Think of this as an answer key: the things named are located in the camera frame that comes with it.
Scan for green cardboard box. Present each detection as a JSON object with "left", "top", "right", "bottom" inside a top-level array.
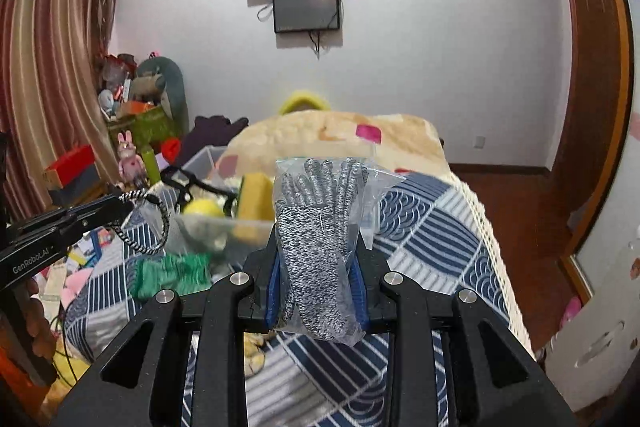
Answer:
[{"left": 107, "top": 104, "right": 174, "bottom": 152}]

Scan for person's left hand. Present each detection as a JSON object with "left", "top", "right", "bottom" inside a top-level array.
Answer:
[{"left": 24, "top": 279, "right": 57, "bottom": 359}]

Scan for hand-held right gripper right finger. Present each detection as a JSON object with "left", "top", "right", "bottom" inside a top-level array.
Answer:
[{"left": 349, "top": 234, "right": 577, "bottom": 427}]

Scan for white board with cutouts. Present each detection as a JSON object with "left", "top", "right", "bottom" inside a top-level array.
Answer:
[{"left": 542, "top": 184, "right": 640, "bottom": 414}]

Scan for blue patterned blanket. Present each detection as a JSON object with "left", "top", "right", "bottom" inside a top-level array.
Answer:
[{"left": 60, "top": 172, "right": 517, "bottom": 427}]

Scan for cream fringed bedspread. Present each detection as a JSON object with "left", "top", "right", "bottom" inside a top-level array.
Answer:
[{"left": 449, "top": 166, "right": 537, "bottom": 360}]

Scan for small black wall monitor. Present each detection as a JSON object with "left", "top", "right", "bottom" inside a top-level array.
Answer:
[{"left": 272, "top": 0, "right": 343, "bottom": 34}]

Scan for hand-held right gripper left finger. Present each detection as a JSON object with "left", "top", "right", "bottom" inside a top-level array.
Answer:
[{"left": 50, "top": 223, "right": 281, "bottom": 427}]

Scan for bagged grey knit gloves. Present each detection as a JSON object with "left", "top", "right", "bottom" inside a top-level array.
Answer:
[{"left": 272, "top": 157, "right": 407, "bottom": 348}]

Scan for green bottle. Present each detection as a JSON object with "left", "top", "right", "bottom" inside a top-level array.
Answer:
[{"left": 141, "top": 145, "right": 162, "bottom": 186}]

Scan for black strap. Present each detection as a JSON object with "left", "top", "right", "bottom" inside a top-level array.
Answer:
[{"left": 161, "top": 168, "right": 239, "bottom": 210}]

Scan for green knit cloth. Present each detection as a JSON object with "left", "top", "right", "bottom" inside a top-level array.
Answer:
[{"left": 131, "top": 253, "right": 214, "bottom": 301}]

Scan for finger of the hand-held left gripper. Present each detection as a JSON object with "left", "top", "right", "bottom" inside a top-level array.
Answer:
[{"left": 62, "top": 193, "right": 137, "bottom": 235}]

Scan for grey shark plush toy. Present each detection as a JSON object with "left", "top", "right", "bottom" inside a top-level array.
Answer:
[{"left": 135, "top": 55, "right": 190, "bottom": 134}]

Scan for red box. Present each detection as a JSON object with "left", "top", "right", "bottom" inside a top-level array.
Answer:
[{"left": 43, "top": 144, "right": 97, "bottom": 188}]

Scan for pink bunny figure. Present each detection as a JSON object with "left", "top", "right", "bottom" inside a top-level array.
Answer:
[{"left": 117, "top": 130, "right": 146, "bottom": 186}]

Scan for yellow ball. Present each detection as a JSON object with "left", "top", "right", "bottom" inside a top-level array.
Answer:
[{"left": 182, "top": 198, "right": 224, "bottom": 221}]

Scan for dark purple cloth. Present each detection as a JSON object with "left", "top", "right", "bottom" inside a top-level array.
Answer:
[{"left": 181, "top": 115, "right": 250, "bottom": 168}]

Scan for clear plastic storage bin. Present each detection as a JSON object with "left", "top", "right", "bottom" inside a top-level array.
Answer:
[{"left": 167, "top": 146, "right": 281, "bottom": 269}]

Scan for yellow plush item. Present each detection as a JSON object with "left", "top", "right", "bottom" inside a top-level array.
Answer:
[{"left": 278, "top": 90, "right": 332, "bottom": 116}]

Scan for black and white braided cord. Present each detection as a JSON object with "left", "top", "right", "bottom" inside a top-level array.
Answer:
[{"left": 112, "top": 188, "right": 173, "bottom": 254}]

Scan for striped red curtain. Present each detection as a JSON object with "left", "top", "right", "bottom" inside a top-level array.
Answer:
[{"left": 0, "top": 0, "right": 127, "bottom": 219}]

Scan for yellow sponge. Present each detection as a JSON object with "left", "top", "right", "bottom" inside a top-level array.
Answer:
[{"left": 234, "top": 173, "right": 276, "bottom": 244}]

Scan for beige fleece blanket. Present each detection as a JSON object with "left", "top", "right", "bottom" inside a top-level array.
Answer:
[{"left": 219, "top": 111, "right": 447, "bottom": 188}]

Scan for wooden door frame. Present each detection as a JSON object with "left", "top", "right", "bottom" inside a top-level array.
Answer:
[{"left": 491, "top": 0, "right": 637, "bottom": 304}]

